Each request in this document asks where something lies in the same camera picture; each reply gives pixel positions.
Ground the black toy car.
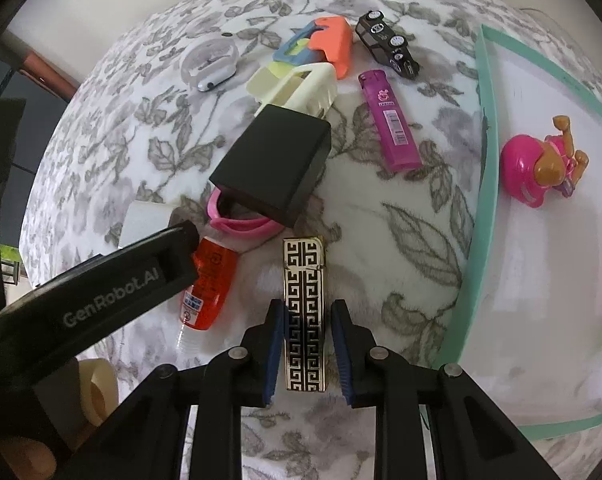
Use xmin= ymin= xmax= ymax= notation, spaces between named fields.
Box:
xmin=355 ymin=10 xmax=420 ymax=80

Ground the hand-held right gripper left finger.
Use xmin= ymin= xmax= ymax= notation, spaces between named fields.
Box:
xmin=63 ymin=299 xmax=286 ymax=480

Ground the pink hair band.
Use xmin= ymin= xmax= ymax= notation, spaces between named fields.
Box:
xmin=207 ymin=185 xmax=284 ymax=247

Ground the white plastic piece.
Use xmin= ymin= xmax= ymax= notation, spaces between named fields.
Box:
xmin=117 ymin=200 xmax=178 ymax=250

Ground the thin white cable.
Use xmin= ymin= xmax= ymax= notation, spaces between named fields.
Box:
xmin=520 ymin=6 xmax=559 ymax=22

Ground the white plastic gadget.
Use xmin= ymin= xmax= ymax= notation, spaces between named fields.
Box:
xmin=180 ymin=35 xmax=240 ymax=93

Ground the magenta lighter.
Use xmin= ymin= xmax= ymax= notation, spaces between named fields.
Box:
xmin=358 ymin=71 xmax=422 ymax=172

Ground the pink toy figure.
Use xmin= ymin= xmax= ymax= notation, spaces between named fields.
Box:
xmin=498 ymin=115 xmax=590 ymax=210

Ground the gold black patterned lighter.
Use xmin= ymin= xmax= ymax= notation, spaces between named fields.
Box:
xmin=282 ymin=236 xmax=326 ymax=392

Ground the beige tape roll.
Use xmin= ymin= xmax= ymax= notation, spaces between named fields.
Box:
xmin=77 ymin=359 xmax=119 ymax=428

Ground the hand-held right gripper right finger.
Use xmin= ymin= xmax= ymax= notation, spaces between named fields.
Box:
xmin=330 ymin=299 xmax=572 ymax=480

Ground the cream hair claw clip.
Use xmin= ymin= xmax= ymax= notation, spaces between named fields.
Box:
xmin=246 ymin=62 xmax=339 ymax=122

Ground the orange toy knife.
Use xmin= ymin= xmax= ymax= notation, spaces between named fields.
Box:
xmin=308 ymin=16 xmax=352 ymax=80

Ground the floral blanket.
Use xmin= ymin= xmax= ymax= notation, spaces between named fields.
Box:
xmin=18 ymin=0 xmax=602 ymax=480

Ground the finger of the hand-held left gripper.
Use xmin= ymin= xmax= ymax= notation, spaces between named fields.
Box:
xmin=166 ymin=223 xmax=200 ymax=285

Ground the teal rimmed white tray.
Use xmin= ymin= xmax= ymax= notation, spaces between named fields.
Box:
xmin=433 ymin=24 xmax=602 ymax=442

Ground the red liquid clear bottle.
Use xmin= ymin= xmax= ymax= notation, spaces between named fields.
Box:
xmin=176 ymin=237 xmax=239 ymax=356

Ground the black rectangular box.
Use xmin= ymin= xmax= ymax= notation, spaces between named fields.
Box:
xmin=208 ymin=104 xmax=332 ymax=230

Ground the brown wooden frame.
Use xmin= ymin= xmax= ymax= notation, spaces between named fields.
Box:
xmin=1 ymin=30 xmax=78 ymax=102

